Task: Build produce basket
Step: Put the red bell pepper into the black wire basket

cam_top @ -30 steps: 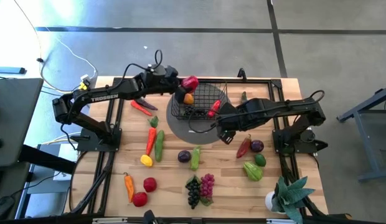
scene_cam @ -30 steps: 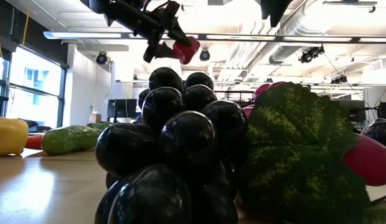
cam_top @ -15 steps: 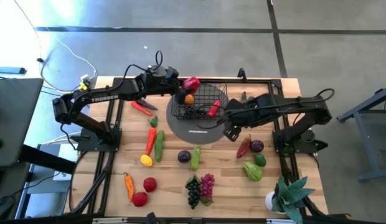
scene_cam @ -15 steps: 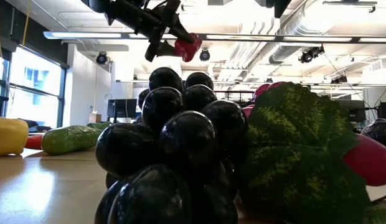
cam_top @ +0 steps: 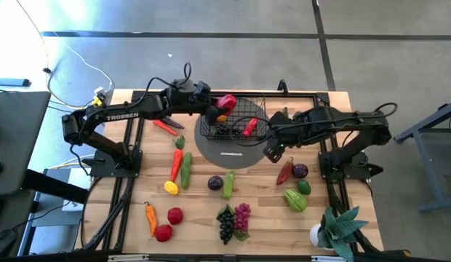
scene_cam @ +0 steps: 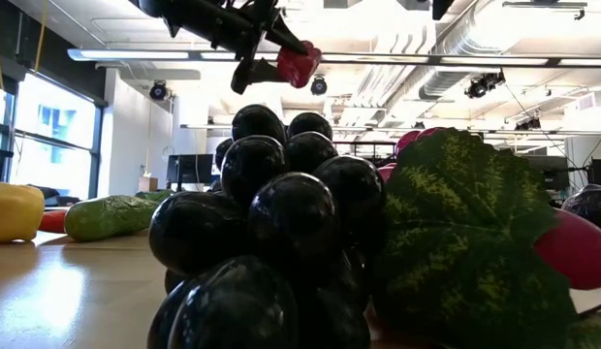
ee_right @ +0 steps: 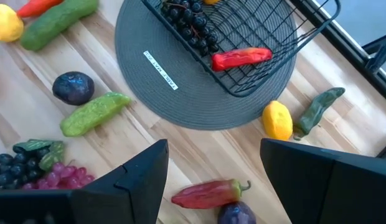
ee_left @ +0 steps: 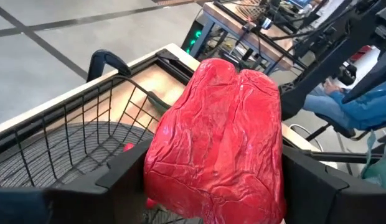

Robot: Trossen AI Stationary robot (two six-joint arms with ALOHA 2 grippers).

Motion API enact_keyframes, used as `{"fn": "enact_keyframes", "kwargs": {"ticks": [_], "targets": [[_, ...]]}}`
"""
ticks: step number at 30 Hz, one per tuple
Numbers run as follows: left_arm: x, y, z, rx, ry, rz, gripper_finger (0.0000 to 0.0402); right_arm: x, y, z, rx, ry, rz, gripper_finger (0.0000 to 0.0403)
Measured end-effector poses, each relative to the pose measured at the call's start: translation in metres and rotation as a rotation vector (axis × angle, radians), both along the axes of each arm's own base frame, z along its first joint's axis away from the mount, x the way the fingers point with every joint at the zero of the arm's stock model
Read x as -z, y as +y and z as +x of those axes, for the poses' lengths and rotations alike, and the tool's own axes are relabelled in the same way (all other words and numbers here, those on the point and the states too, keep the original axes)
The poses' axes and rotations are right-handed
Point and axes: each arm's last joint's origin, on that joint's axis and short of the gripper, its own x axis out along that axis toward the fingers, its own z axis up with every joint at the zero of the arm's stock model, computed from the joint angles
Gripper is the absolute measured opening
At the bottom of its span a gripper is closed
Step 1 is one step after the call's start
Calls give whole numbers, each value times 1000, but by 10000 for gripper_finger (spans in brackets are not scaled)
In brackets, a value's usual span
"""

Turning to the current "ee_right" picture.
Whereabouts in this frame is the red green chili pepper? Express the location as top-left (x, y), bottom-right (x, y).
top-left (171, 179), bottom-right (252, 210)

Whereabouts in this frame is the black wire basket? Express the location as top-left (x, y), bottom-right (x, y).
top-left (141, 0), bottom-right (342, 98)

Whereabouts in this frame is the light green cucumber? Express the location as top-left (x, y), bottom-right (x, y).
top-left (59, 92), bottom-right (131, 138)

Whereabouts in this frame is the dark green cucumber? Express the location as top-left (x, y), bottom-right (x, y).
top-left (20, 0), bottom-right (99, 52)

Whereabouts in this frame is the dark purple onion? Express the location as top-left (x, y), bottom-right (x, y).
top-left (217, 201), bottom-right (258, 224)

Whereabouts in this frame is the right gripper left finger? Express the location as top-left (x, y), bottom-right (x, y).
top-left (0, 139), bottom-right (169, 224)

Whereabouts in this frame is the orange yellow lemon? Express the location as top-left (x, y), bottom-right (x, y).
top-left (261, 100), bottom-right (293, 141)

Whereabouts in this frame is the dark purple plum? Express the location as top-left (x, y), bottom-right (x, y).
top-left (52, 71), bottom-right (95, 106)

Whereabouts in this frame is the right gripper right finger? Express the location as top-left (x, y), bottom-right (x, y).
top-left (260, 138), bottom-right (386, 224)

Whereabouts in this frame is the round grey woven mat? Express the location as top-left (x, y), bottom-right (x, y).
top-left (114, 0), bottom-right (297, 131)

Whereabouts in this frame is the black grape bunch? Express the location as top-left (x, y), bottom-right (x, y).
top-left (160, 0), bottom-right (220, 57)
top-left (0, 139), bottom-right (65, 190)

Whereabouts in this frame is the pink grape bunch with leaf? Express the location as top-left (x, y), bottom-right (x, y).
top-left (21, 161), bottom-right (96, 190)

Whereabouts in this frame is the orange carrot with green top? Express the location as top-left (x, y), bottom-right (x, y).
top-left (17, 0), bottom-right (64, 19)

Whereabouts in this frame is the dark green chili pepper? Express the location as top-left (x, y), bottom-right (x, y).
top-left (293, 87), bottom-right (346, 141)

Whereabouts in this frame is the long red pepper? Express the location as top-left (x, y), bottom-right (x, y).
top-left (210, 47), bottom-right (273, 72)

